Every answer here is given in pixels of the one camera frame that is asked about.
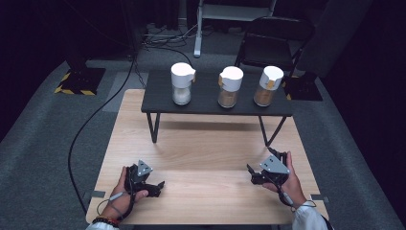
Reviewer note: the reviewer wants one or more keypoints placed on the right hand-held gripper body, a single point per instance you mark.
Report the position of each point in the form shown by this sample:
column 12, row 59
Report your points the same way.
column 274, row 166

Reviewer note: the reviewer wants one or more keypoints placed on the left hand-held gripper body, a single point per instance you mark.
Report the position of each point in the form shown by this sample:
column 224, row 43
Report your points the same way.
column 143, row 168

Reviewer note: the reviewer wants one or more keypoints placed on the white-lidded jar brown powder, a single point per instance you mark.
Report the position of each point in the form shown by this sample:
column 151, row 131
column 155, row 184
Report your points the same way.
column 231, row 80
column 269, row 80

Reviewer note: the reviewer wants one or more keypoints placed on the black desktop shelf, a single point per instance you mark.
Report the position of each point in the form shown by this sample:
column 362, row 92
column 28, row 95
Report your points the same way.
column 204, row 96

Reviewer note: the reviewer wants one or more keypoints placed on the white-lidded jar white powder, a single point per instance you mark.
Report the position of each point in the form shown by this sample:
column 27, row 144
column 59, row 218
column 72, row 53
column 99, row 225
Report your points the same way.
column 182, row 76

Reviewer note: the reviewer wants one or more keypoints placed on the person's right hand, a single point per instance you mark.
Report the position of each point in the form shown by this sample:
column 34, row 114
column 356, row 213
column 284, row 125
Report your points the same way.
column 292, row 188

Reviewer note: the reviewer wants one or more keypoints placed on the person's left hand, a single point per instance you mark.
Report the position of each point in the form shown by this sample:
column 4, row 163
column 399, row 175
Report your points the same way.
column 119, row 204

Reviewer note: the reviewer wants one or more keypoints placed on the grey tape strip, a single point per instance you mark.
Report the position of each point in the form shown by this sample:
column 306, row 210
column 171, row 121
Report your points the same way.
column 320, row 198
column 98, row 194

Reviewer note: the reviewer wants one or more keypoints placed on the black folding chair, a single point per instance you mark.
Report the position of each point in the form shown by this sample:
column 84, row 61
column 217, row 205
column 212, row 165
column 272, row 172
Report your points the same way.
column 271, row 44

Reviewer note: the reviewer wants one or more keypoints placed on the white metal stand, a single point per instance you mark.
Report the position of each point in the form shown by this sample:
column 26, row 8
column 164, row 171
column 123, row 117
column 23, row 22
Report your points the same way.
column 198, row 38

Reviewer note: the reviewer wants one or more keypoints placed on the black base plate striped tape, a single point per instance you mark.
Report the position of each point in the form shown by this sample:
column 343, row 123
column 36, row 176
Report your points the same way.
column 83, row 80
column 303, row 89

